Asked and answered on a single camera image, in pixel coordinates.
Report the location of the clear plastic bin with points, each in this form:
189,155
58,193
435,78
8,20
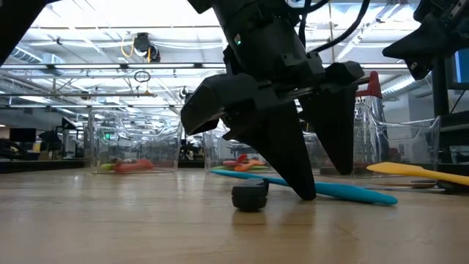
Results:
403,146
110,146
216,154

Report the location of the dark background workstation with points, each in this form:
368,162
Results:
49,139

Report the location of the pink silicone spatula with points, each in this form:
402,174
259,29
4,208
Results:
229,164

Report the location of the small black round cap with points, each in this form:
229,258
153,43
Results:
249,196

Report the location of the green silicone spatula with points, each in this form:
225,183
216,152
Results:
260,168

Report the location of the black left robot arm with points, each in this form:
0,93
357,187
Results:
256,22

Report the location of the grey workstation cart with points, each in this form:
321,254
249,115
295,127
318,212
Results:
438,95

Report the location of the orange silicone spatula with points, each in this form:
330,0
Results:
245,166

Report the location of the computer monitor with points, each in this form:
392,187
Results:
462,66

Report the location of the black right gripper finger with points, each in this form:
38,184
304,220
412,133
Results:
421,67
421,44

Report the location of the yellow silicone spatula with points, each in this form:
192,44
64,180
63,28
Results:
395,169

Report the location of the lime green silicone spoon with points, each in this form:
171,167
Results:
106,167

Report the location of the red metal box grater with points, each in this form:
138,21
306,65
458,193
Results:
373,88

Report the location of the blue silicone spatula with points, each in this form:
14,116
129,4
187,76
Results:
348,192

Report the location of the red silicone spatula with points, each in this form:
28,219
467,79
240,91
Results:
242,158

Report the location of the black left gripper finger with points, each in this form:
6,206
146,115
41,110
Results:
282,146
337,121

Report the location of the black background monitor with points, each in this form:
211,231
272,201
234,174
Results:
22,135

